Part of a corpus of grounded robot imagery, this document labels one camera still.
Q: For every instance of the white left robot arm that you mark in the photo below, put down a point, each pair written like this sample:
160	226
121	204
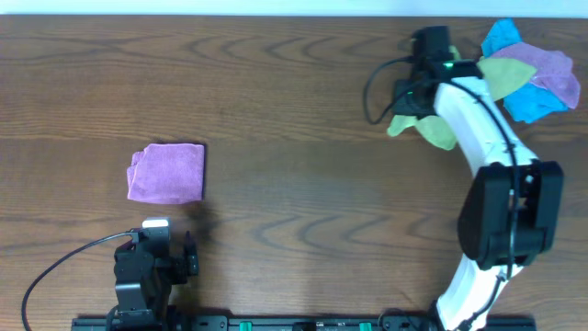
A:
146	272

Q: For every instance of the crumpled purple cloth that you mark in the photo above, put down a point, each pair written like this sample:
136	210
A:
554	70

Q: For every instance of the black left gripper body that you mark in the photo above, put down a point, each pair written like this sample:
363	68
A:
185	264

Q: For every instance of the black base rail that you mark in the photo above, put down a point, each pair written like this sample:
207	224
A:
393	322

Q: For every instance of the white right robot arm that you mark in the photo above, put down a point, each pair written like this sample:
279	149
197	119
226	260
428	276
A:
510	214

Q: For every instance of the folded purple cloth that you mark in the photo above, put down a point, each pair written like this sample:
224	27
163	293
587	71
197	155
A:
168	174

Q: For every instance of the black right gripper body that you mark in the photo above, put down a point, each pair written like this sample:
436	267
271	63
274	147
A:
406	105

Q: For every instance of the crumpled blue cloth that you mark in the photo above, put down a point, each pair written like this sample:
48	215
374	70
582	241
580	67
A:
508	79

